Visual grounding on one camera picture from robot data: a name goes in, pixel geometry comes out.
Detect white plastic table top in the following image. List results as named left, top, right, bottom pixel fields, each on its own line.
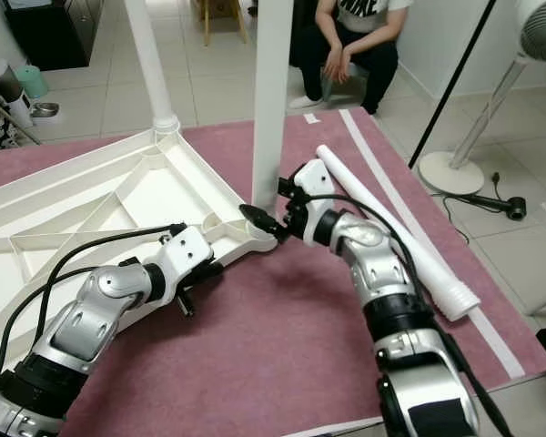
left=0, top=127, right=278, bottom=383

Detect white plastic table leg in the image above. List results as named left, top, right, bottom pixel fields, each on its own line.
left=123, top=0, right=181, bottom=136
left=250, top=0, right=297, bottom=212
left=314, top=144, right=481, bottom=322

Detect long white tape strip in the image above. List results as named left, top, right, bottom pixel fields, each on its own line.
left=337, top=109, right=529, bottom=381

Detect seated person in black trousers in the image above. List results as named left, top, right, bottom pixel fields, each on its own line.
left=291, top=0, right=412, bottom=115

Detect white floor fan stand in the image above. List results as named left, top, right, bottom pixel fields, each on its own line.
left=417, top=0, right=546, bottom=197

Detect wooden stool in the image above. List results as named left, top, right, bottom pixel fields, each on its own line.
left=200, top=0, right=247, bottom=46

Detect thin black pole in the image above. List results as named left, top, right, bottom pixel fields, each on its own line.
left=407, top=0, right=492, bottom=170

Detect steel pet bowl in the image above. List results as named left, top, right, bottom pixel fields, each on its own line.
left=30, top=102, right=60, bottom=118

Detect teal plastic cup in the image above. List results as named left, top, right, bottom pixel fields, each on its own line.
left=15, top=66, right=48, bottom=99

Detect grey and white canister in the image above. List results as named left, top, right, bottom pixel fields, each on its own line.
left=0, top=59, right=33, bottom=128

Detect black cabinet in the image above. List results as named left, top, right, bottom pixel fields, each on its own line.
left=5, top=0, right=106, bottom=72

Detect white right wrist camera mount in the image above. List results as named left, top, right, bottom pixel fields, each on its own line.
left=289, top=159, right=338, bottom=239

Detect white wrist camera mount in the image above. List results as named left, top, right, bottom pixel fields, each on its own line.
left=289, top=159, right=338, bottom=239
left=159, top=226, right=213, bottom=288

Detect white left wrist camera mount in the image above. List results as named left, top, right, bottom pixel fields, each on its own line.
left=159, top=226, right=213, bottom=288

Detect black hair dryer with cable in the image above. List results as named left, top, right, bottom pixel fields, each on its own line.
left=437, top=171, right=529, bottom=247

